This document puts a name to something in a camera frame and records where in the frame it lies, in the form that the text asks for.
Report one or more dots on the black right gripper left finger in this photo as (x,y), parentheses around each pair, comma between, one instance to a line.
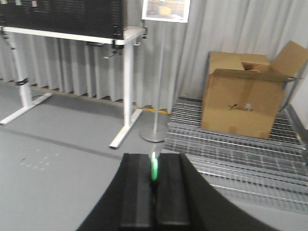
(137,201)

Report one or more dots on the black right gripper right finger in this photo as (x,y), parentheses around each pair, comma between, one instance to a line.
(171,205)

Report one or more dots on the green plastic spoon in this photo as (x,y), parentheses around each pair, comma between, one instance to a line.
(154,167)

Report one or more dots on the metal grate platform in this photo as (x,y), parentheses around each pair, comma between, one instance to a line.
(269,172)

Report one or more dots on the brown cardboard box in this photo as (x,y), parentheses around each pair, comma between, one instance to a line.
(243,92)

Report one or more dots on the grey curtain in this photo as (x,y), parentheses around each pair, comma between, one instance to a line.
(242,26)

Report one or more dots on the white standing desk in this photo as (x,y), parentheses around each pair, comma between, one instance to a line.
(69,68)

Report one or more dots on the black panel on desk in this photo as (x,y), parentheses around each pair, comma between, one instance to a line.
(97,18)

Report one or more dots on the sign on pole stand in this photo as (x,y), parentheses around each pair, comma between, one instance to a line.
(172,11)

